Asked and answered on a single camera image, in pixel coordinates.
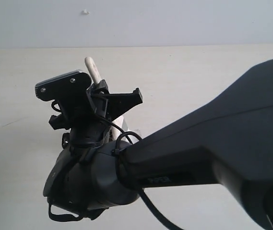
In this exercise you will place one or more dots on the white wooden brush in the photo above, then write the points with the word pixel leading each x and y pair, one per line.
pixel 93 69

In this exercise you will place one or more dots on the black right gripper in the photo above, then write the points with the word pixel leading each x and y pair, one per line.
pixel 91 115

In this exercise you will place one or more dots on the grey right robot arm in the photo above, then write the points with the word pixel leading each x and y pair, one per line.
pixel 228 141

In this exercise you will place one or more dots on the white lump on wall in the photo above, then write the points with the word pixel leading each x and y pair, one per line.
pixel 85 12

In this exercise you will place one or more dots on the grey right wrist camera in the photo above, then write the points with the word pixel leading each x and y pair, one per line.
pixel 63 85

